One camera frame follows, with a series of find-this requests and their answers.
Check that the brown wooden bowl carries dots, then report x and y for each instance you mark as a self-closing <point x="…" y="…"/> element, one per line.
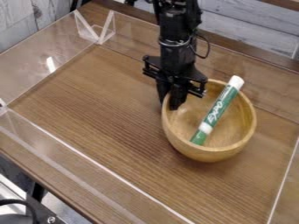
<point x="231" y="133"/>

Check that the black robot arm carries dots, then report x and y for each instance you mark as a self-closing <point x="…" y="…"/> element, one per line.
<point x="177" y="17"/>

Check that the clear acrylic corner bracket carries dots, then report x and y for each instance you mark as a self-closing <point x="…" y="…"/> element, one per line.
<point x="96" y="33"/>

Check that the black metal table frame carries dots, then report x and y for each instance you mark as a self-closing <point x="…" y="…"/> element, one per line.
<point x="37" y="214"/>

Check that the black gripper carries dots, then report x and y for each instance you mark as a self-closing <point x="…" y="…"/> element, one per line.
<point x="173" y="71"/>

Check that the green white Expo marker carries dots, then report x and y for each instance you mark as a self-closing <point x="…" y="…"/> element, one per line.
<point x="217" y="109"/>

